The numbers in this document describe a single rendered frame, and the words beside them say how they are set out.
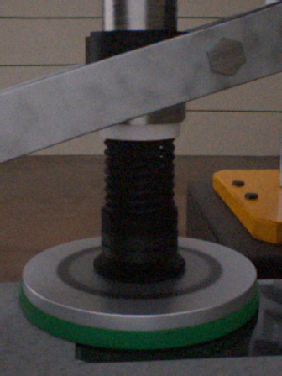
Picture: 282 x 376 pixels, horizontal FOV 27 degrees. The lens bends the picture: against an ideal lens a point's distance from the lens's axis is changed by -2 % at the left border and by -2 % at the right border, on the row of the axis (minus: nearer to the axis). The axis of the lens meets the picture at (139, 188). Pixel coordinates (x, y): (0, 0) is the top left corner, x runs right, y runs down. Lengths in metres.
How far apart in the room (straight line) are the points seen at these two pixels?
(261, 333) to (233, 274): 0.07
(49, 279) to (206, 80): 0.21
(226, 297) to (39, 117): 0.20
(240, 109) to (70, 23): 2.07
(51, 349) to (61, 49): 6.07
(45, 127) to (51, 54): 6.04
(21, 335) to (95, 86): 0.20
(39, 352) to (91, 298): 0.06
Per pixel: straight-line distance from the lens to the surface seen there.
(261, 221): 1.04
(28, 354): 0.45
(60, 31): 6.47
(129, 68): 0.44
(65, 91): 0.44
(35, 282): 0.51
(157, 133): 0.48
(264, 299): 0.55
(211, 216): 1.20
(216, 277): 0.52
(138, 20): 0.47
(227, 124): 6.49
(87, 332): 0.45
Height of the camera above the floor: 1.05
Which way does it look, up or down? 13 degrees down
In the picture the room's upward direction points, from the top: straight up
